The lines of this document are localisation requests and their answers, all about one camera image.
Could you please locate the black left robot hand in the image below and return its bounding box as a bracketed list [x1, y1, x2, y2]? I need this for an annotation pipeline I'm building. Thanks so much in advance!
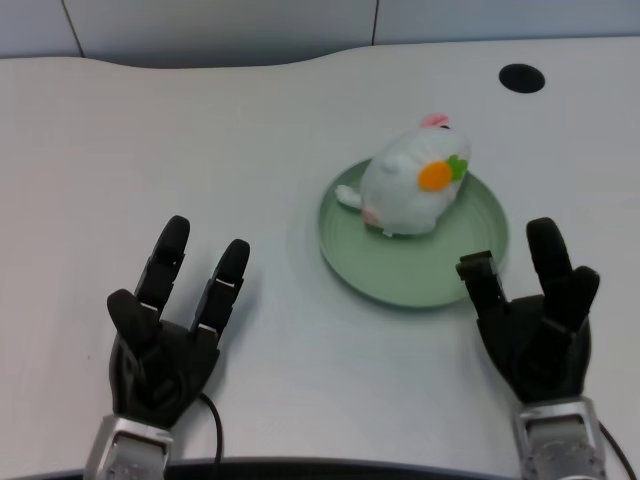
[106, 215, 251, 429]

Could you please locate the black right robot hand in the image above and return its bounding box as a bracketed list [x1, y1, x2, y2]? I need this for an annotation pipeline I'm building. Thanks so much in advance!
[455, 216, 601, 404]

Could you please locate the white rabbit plush doll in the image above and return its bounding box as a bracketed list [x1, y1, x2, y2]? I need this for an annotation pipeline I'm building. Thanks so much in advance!
[334, 112, 474, 236]

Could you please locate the green round plate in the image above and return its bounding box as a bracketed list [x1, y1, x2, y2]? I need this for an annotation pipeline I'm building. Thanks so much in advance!
[318, 158, 511, 312]

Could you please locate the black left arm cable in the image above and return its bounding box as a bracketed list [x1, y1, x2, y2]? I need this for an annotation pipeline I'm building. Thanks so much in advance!
[198, 392, 224, 463]

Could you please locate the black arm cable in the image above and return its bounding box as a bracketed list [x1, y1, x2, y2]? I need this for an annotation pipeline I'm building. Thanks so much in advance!
[598, 422, 634, 480]
[198, 392, 224, 463]

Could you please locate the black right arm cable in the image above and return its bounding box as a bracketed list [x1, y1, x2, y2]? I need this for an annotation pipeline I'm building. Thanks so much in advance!
[598, 422, 634, 480]

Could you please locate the black table cable grommet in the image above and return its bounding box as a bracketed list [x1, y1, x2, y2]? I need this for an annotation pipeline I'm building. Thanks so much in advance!
[497, 63, 547, 94]

